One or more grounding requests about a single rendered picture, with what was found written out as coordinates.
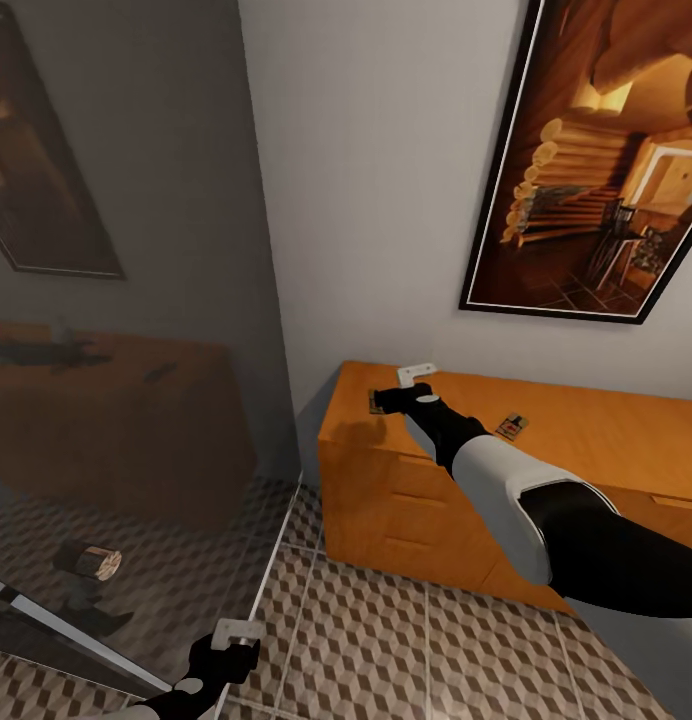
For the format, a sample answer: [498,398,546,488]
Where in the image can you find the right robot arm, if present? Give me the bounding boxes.
[374,362,692,720]

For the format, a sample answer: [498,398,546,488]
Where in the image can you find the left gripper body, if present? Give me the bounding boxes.
[189,640,252,687]

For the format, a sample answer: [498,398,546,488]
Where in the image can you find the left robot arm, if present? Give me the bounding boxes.
[65,618,264,720]

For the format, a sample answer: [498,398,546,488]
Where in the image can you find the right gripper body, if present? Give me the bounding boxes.
[379,383,430,415]

